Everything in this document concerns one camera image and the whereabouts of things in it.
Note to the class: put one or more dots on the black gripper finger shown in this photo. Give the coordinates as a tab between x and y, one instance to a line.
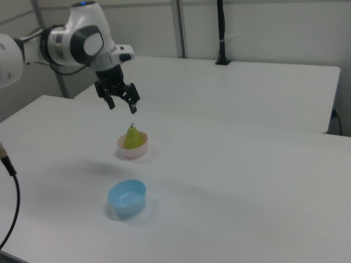
133	107
110	103

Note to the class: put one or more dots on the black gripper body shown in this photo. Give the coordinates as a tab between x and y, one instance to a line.
112	80

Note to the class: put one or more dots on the green pear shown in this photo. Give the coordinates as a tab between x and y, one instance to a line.
133	139

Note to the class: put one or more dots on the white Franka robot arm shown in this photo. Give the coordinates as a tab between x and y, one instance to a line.
71	43

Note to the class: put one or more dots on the pink plastic bowl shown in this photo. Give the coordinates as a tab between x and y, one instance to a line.
134	153

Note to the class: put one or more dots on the blue plastic bowl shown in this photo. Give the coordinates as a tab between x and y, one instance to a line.
126	197

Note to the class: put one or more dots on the white side table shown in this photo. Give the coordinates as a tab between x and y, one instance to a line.
219	90

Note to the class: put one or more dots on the black pole with clamp base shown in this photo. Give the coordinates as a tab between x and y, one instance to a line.
221	30

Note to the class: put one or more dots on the thin grey frame post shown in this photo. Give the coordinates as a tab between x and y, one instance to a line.
62	85

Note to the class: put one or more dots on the wide grey frame post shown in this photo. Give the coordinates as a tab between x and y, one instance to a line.
179	27

